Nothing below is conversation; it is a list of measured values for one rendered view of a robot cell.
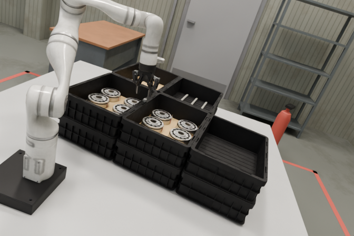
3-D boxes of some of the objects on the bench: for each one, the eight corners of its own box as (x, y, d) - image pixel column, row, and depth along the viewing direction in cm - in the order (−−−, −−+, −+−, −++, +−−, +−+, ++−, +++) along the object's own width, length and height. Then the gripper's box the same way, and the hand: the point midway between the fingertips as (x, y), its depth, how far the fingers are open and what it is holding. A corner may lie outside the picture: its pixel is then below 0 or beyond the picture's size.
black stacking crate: (109, 163, 115) (115, 140, 111) (52, 135, 121) (55, 112, 116) (148, 128, 151) (153, 109, 147) (102, 108, 157) (106, 89, 153)
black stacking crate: (243, 228, 103) (255, 206, 99) (173, 194, 109) (181, 171, 105) (250, 174, 139) (259, 155, 135) (197, 150, 145) (204, 131, 141)
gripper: (129, 58, 118) (125, 92, 124) (158, 67, 112) (153, 102, 119) (138, 56, 124) (134, 88, 130) (167, 64, 119) (161, 98, 125)
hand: (144, 92), depth 124 cm, fingers open, 5 cm apart
